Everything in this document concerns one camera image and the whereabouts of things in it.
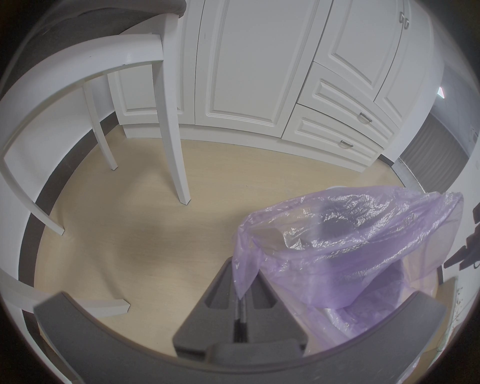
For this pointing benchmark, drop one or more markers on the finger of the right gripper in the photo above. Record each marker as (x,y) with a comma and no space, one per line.
(474,239)
(467,258)

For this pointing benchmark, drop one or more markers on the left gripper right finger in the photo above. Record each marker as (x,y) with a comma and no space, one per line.
(273,326)

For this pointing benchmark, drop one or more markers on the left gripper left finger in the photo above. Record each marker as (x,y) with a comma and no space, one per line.
(210,326)

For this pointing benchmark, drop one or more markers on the purple plastic bag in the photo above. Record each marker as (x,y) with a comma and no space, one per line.
(337,262)

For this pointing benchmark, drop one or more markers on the white trash bin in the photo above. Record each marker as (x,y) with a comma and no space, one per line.
(422,279)

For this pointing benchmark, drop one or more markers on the grey curtain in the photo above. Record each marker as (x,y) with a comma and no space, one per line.
(435,157)

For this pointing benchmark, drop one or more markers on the ceiling light panel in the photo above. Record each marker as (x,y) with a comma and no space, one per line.
(441,92)

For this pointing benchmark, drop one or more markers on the white wardrobe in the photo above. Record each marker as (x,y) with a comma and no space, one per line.
(255,67)

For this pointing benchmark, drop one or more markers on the grey and white chair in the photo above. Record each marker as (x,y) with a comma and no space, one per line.
(112,50)

